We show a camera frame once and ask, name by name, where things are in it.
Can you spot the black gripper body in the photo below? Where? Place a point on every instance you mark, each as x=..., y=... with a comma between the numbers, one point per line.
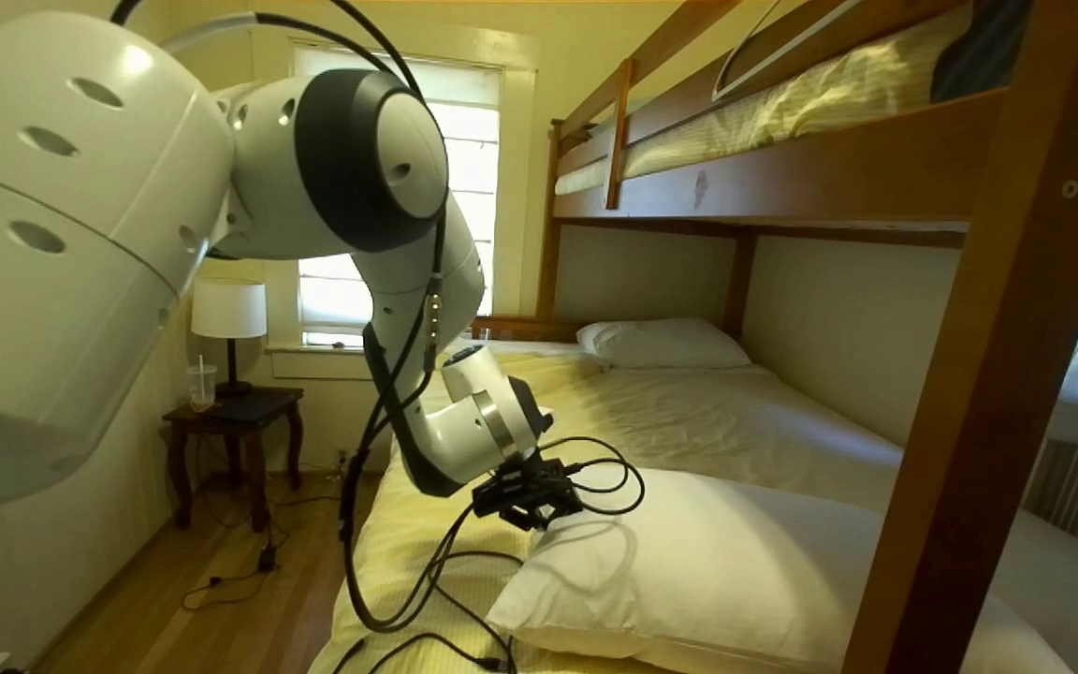
x=522, y=480

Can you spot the large white pillow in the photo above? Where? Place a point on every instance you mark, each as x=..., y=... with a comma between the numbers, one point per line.
x=749, y=586

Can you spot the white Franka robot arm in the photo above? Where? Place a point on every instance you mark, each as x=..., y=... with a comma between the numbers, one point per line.
x=127, y=227

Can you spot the small white pillow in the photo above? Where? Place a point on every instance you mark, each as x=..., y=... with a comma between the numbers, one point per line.
x=665, y=343

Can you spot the pale yellow bed blanket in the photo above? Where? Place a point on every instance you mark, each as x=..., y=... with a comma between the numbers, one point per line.
x=589, y=414

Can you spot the dark wooden nightstand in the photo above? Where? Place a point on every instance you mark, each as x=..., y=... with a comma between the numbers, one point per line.
x=233, y=435

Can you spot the window with white blinds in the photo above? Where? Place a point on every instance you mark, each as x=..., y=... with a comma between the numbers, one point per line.
x=470, y=190

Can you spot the white shade table lamp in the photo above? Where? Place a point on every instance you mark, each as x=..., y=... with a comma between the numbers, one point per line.
x=228, y=319

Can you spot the clear plastic cup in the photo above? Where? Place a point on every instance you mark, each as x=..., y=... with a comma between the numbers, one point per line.
x=200, y=379

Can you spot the bunk mattress with cream bedding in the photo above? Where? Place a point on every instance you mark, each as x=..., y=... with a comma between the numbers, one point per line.
x=815, y=100

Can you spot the dark blue bedding bundle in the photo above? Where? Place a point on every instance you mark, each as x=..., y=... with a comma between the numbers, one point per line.
x=983, y=48

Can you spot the wooden bunk bed frame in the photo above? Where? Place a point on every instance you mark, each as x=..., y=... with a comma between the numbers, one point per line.
x=1002, y=374

